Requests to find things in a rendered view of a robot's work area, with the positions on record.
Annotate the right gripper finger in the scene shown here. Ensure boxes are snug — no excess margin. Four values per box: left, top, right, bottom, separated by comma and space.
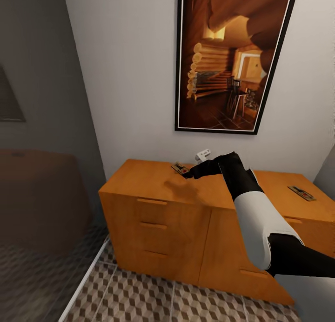
182, 169, 193, 178

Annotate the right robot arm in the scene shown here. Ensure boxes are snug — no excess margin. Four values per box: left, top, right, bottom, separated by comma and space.
182, 149, 335, 322

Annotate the mousetrap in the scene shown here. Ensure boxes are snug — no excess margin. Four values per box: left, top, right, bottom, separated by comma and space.
171, 162, 189, 175
288, 186, 316, 201

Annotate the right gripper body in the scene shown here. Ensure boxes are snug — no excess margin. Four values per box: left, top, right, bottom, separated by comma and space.
190, 160, 212, 179

